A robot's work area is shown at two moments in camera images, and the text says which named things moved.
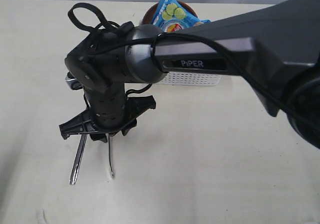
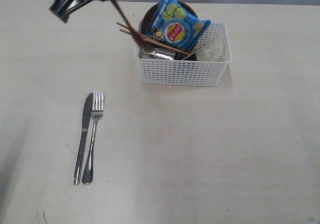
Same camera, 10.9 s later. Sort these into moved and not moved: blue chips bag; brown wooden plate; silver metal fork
Moved: silver metal fork
Not moved: brown wooden plate; blue chips bag
